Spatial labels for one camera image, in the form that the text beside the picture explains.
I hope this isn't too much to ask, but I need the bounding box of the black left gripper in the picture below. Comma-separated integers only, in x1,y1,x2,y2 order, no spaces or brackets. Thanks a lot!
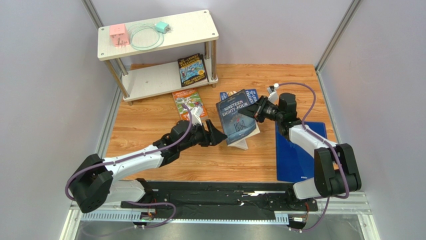
178,119,228,152

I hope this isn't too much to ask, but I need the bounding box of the blue 91-Storey Treehouse book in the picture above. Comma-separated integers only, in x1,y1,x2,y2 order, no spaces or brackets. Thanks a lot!
219,89,259,104

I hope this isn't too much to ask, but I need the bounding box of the Nineteen Eighty-Four book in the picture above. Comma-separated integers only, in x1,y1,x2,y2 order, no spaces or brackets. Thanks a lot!
216,89,260,150

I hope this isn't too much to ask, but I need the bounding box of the orange 78-Storey Treehouse book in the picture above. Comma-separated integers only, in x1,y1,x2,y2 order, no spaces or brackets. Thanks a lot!
172,88,209,121

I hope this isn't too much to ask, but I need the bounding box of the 169-Storey Treehouse book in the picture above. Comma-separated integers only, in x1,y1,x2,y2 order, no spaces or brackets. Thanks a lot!
177,53,208,88

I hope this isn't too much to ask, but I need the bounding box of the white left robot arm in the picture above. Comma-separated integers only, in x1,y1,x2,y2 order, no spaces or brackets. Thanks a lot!
65,119,227,213

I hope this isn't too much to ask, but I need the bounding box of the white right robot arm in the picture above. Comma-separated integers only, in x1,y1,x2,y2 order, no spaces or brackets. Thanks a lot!
238,93,362,200

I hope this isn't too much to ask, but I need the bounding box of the blue file folder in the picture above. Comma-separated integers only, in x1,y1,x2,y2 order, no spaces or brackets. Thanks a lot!
275,126,314,183

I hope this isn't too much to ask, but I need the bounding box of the mint green charger plug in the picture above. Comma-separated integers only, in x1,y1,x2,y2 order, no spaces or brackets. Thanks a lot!
155,21,171,34

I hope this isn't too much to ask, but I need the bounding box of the white two-tier shelf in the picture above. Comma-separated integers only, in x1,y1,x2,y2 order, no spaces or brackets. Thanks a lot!
97,9,219,103

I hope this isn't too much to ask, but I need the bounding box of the pink cube power adapter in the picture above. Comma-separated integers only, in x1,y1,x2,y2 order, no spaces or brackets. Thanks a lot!
109,23,130,47

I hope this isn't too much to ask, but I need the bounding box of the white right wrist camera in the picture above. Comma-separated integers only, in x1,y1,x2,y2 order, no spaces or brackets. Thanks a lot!
267,83,280,103

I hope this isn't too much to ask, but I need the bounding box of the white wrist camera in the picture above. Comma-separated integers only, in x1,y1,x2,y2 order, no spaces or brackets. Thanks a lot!
267,83,280,103
190,106,204,126

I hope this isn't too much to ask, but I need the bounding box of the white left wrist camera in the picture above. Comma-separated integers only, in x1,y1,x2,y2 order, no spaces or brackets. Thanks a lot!
190,106,204,126

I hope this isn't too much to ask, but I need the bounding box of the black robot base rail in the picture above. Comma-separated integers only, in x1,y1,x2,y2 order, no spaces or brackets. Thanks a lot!
138,178,319,221

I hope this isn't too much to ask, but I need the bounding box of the mint green charging cable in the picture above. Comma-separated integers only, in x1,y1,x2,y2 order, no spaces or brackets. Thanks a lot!
127,22,165,51

